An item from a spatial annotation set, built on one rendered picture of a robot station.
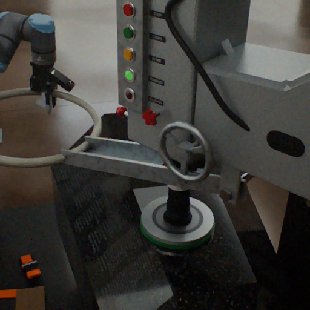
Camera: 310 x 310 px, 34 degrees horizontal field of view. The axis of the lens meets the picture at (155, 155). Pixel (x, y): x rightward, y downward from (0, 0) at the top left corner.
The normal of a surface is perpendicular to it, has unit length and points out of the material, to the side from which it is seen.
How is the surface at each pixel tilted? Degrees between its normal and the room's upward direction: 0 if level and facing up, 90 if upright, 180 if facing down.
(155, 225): 0
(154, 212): 0
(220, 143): 90
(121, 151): 90
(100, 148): 90
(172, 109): 90
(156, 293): 45
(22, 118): 0
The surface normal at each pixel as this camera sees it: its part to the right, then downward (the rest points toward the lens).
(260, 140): -0.64, 0.40
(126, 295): -0.67, -0.51
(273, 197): 0.02, -0.84
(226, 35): 0.77, 0.36
